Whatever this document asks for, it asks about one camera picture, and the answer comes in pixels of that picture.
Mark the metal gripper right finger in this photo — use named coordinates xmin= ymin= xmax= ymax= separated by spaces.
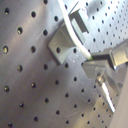
xmin=91 ymin=43 xmax=128 ymax=67

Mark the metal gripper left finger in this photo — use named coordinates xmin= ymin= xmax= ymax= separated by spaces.
xmin=82 ymin=61 xmax=117 ymax=114

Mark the white cable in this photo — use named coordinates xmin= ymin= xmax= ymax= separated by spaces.
xmin=57 ymin=0 xmax=93 ymax=61

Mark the grey metal cable clip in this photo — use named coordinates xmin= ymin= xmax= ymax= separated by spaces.
xmin=48 ymin=9 xmax=91 ymax=64

